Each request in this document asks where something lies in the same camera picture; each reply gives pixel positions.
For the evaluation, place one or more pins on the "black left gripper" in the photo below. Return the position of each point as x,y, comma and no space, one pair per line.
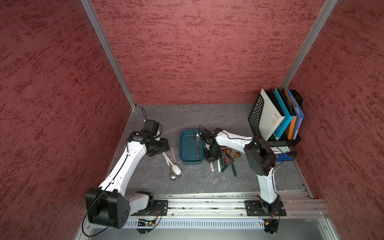
164,147

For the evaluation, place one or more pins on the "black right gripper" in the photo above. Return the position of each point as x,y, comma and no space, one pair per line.
210,158

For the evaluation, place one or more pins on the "patterned handle steel spoon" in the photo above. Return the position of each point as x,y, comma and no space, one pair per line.
197,140

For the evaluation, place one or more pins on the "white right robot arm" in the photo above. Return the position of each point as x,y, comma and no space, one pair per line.
261,160

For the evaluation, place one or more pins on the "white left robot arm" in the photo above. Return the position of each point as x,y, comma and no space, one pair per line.
107,205

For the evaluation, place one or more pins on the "teal plastic storage box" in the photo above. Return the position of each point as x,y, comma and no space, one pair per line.
188,147

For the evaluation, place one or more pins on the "white folder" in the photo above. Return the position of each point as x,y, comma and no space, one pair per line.
270,117

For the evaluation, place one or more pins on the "blue stapler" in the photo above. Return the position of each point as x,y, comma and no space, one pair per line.
290,156

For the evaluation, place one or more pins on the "orange folder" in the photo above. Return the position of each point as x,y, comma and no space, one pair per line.
290,130

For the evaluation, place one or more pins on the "teal folder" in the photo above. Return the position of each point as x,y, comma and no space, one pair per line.
284,130

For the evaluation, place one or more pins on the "black folder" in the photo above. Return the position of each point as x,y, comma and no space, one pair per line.
274,100

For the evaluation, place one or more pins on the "blue folder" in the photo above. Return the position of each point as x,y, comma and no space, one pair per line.
298,112

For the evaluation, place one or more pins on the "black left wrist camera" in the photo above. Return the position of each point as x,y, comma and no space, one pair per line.
153,127

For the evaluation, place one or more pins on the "pink handled spoon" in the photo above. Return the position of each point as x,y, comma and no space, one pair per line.
174,156

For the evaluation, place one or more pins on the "white handled steel spoon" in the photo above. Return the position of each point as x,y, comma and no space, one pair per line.
172,175

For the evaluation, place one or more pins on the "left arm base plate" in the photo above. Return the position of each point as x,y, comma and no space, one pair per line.
158,208

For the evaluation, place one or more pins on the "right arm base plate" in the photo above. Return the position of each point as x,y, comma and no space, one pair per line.
263,209

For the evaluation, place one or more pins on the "aluminium rail frame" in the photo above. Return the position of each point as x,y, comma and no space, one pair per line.
221,216

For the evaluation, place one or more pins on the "aluminium corner post left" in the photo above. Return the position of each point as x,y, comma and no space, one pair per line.
96,24

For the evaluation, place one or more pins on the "aluminium corner post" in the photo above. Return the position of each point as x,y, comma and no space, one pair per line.
316,28
96,24

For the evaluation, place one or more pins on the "aluminium corner post right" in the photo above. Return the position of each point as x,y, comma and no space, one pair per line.
316,28

